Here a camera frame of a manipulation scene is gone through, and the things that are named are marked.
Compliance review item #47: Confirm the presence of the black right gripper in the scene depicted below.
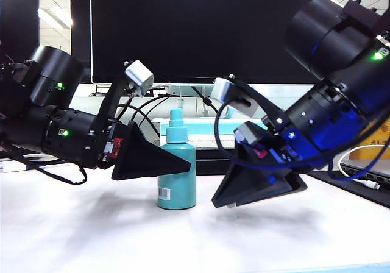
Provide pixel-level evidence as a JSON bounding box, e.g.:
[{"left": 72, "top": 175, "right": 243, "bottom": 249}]
[{"left": 211, "top": 79, "right": 321, "bottom": 208}]

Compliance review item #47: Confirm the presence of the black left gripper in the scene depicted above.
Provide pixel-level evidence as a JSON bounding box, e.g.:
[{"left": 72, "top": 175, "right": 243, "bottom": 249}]
[{"left": 88, "top": 71, "right": 192, "bottom": 182}]

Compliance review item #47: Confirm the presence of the teal spray bottle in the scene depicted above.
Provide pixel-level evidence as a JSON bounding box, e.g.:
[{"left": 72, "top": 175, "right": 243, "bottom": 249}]
[{"left": 157, "top": 108, "right": 197, "bottom": 210}]

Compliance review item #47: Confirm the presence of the white book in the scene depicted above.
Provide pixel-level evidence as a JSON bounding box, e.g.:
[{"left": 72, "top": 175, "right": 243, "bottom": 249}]
[{"left": 186, "top": 136, "right": 238, "bottom": 151}]

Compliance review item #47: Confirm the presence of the black desk mat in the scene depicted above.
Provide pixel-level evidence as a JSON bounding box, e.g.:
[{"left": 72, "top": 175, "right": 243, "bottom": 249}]
[{"left": 307, "top": 171, "right": 390, "bottom": 208}]

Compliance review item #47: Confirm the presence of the teal white monitor stand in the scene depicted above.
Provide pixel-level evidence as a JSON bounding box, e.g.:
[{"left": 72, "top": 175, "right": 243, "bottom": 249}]
[{"left": 152, "top": 83, "right": 232, "bottom": 121}]

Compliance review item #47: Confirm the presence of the grey laptop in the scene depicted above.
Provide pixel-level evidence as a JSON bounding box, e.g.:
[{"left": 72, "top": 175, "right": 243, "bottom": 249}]
[{"left": 340, "top": 159, "right": 390, "bottom": 186}]

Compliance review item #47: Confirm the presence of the yellow tin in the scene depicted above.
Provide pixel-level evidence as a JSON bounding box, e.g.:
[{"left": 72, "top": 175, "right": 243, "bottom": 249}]
[{"left": 349, "top": 117, "right": 390, "bottom": 161}]

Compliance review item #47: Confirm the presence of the black AOC monitor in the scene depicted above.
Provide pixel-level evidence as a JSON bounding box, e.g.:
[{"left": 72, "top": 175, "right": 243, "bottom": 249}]
[{"left": 91, "top": 0, "right": 332, "bottom": 85}]

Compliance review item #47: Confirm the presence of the black slim monitor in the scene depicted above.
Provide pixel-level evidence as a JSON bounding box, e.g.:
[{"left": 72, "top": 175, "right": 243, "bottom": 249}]
[{"left": 69, "top": 0, "right": 93, "bottom": 83}]

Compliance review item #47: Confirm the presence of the black matte monitor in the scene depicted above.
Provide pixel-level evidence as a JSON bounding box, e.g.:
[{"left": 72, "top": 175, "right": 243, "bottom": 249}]
[{"left": 0, "top": 0, "right": 40, "bottom": 64}]

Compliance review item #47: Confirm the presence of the black looped cable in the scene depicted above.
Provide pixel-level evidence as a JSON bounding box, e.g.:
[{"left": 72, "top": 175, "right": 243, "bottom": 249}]
[{"left": 115, "top": 93, "right": 171, "bottom": 147}]

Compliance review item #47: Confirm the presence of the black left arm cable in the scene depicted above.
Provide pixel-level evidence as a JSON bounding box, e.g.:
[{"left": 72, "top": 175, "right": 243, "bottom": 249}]
[{"left": 18, "top": 157, "right": 88, "bottom": 185}]

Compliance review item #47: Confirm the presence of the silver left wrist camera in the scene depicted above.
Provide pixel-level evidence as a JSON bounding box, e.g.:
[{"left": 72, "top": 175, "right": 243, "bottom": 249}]
[{"left": 124, "top": 60, "right": 155, "bottom": 97}]

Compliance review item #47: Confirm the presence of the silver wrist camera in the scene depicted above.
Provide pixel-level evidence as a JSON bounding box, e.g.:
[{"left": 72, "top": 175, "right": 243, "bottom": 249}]
[
  {"left": 212, "top": 77, "right": 258, "bottom": 118},
  {"left": 124, "top": 60, "right": 155, "bottom": 97}
]

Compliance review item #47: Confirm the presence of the black monitor power cable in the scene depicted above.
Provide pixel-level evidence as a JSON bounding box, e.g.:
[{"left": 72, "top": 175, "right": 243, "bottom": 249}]
[{"left": 191, "top": 85, "right": 221, "bottom": 115}]

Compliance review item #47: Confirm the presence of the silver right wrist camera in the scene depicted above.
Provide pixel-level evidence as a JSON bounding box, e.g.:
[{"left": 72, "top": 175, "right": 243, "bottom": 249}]
[{"left": 212, "top": 77, "right": 258, "bottom": 118}]

